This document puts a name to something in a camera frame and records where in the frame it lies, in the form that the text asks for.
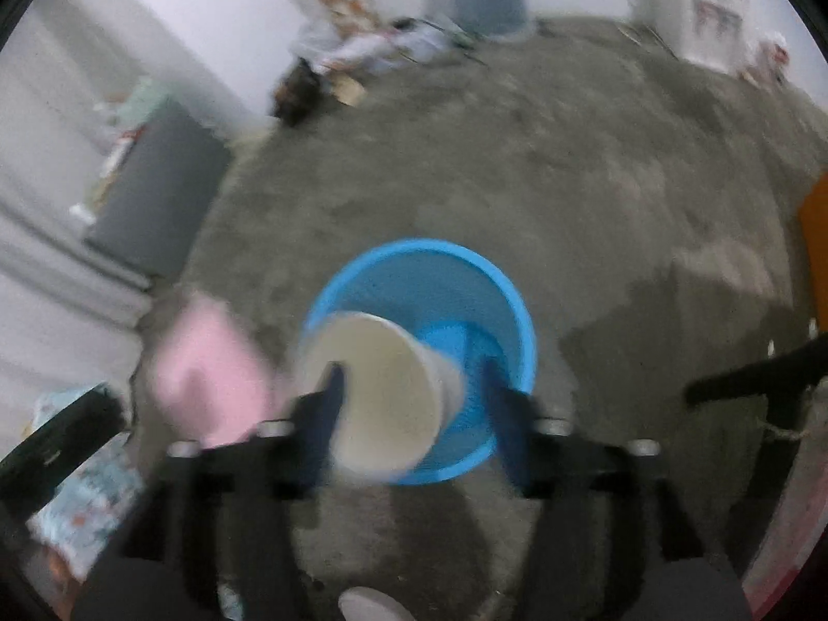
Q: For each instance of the dark snack box on floor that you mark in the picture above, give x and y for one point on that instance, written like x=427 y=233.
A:
x=297 y=95

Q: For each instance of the grey cabinet box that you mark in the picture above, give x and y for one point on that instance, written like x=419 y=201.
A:
x=153 y=212

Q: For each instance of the white shoe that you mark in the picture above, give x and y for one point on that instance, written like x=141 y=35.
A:
x=366 y=604

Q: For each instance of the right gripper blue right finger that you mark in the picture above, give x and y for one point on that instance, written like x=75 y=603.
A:
x=512 y=418

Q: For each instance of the floral blue tablecloth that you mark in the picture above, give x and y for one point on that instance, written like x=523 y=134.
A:
x=89 y=506

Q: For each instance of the blue plastic mesh trash basket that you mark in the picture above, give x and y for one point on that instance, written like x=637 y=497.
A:
x=455 y=301

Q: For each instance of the white paper cup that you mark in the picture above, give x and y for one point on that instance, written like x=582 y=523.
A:
x=400 y=395

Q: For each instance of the white plastic bags pile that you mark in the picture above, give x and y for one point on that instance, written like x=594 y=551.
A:
x=326 y=52

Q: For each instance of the grey curtain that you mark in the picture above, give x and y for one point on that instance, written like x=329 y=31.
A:
x=66 y=323

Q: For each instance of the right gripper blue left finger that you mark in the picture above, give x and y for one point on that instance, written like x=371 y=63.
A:
x=315 y=418

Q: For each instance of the pink snack bag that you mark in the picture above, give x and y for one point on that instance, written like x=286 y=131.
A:
x=211 y=382

